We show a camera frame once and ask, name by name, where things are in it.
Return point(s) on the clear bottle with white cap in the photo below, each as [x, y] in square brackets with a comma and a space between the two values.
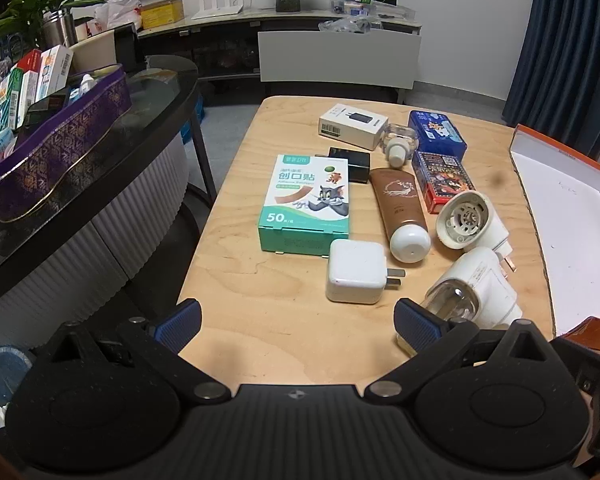
[397, 152]

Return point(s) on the blue plastic wrapped pack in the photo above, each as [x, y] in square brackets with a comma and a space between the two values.
[190, 130]

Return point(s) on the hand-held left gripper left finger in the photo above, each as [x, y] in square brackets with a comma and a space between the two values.
[185, 321]

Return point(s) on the white plug-in repeller with grille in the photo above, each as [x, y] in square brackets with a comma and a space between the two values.
[467, 220]

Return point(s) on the green white bandage box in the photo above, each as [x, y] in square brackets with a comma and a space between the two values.
[305, 195]

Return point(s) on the yellow box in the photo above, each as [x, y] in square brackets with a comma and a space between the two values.
[162, 14]

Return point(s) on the clear plastic storage box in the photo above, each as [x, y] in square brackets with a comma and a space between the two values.
[380, 10]

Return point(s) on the white plug-in repeller with bottle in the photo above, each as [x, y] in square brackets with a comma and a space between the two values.
[480, 280]

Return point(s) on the pile of medicine boxes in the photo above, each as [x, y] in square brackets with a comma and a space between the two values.
[50, 70]

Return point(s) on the red playing card box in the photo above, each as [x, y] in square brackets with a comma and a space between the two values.
[440, 175]

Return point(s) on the television cabinet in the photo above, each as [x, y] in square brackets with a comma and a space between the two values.
[220, 35]

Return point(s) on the stainless steel tumbler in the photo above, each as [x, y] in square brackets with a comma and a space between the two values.
[60, 30]

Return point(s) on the white cabinet drawer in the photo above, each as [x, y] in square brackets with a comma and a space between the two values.
[340, 60]

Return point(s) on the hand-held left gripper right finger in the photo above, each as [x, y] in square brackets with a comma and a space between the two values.
[414, 325]

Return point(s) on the white product box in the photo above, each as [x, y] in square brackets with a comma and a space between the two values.
[352, 122]

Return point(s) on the blue tin box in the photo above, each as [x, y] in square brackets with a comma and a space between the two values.
[437, 132]

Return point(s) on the purple patterned storage basket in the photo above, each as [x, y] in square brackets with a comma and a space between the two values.
[55, 145]

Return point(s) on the black charger adapter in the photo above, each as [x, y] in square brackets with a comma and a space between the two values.
[352, 165]

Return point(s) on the white charger plug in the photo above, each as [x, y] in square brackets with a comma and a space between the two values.
[355, 270]

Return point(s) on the leafy green plant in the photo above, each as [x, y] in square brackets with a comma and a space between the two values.
[30, 5]

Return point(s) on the white router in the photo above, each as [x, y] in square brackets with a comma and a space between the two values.
[220, 10]

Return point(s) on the small white dropper bottle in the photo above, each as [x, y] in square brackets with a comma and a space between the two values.
[86, 84]

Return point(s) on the orange-rimmed white cardboard box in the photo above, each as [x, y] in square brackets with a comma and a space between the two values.
[565, 210]

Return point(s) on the white plastic bag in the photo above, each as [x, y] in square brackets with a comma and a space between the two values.
[117, 10]

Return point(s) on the brown tube with white cap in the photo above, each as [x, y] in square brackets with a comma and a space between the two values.
[397, 200]

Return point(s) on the black glass bar counter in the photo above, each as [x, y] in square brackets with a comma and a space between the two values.
[145, 170]

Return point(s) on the dark blue curtain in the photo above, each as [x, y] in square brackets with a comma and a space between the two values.
[555, 35]

